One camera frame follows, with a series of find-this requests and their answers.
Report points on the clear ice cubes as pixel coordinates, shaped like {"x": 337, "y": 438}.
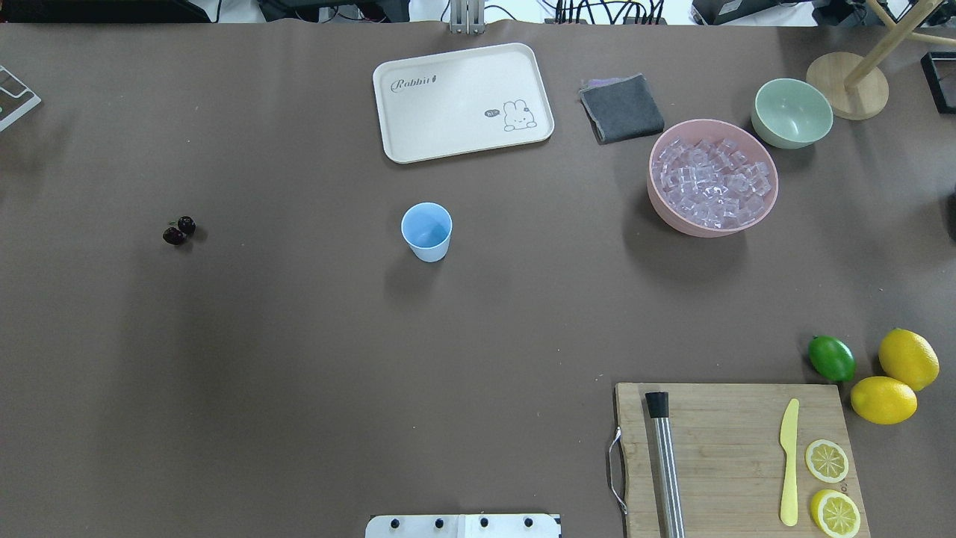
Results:
{"x": 712, "y": 183}

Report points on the dark red cherry pair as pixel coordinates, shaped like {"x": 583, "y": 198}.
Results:
{"x": 177, "y": 233}

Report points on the light blue plastic cup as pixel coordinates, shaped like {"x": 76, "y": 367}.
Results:
{"x": 427, "y": 229}

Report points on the wooden cup tree stand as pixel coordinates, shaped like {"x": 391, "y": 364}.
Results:
{"x": 854, "y": 86}

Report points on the cream rabbit serving tray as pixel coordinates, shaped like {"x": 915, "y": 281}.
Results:
{"x": 461, "y": 102}

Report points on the folded grey cloth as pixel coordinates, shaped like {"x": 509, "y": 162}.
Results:
{"x": 621, "y": 108}

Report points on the steel muddler black tip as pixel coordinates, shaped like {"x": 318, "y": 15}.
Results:
{"x": 659, "y": 412}

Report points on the pink bowl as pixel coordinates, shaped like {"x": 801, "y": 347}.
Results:
{"x": 693, "y": 131}

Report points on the mint green bowl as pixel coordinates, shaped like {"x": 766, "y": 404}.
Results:
{"x": 791, "y": 114}

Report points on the yellow plastic knife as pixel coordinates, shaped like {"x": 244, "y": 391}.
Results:
{"x": 788, "y": 439}

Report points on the green lime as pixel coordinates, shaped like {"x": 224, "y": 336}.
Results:
{"x": 831, "y": 358}

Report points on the lemon slice upper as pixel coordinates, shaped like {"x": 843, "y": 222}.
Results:
{"x": 827, "y": 461}

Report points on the yellow lemon near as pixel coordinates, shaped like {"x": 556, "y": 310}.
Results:
{"x": 883, "y": 400}

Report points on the yellow lemon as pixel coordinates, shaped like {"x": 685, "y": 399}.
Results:
{"x": 883, "y": 400}
{"x": 908, "y": 358}

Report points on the lemon half lower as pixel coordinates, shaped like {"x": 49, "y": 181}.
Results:
{"x": 835, "y": 514}

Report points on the yellow lemon far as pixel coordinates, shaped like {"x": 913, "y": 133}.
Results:
{"x": 908, "y": 358}

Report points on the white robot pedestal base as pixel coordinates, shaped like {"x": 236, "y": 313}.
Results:
{"x": 465, "y": 525}

